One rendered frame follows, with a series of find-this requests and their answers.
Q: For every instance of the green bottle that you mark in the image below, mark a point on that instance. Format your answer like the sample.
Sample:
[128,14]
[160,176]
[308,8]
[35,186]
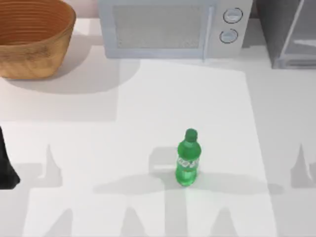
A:
[187,163]

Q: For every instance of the microwave oven door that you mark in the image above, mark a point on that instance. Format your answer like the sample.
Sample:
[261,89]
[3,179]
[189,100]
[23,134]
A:
[158,29]

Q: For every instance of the pale microwave oven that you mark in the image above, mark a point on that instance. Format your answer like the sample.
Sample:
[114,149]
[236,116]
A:
[172,27]

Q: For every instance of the microwave knob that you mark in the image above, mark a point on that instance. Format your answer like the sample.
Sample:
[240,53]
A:
[228,36]
[232,15]

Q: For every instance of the woven wooden basket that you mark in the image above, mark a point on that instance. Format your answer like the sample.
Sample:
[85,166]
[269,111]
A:
[34,56]

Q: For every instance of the grey cabinet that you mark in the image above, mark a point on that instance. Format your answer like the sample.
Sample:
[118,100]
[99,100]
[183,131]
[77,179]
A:
[288,34]

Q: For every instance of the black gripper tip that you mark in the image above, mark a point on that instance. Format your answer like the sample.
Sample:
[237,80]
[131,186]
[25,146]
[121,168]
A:
[6,170]

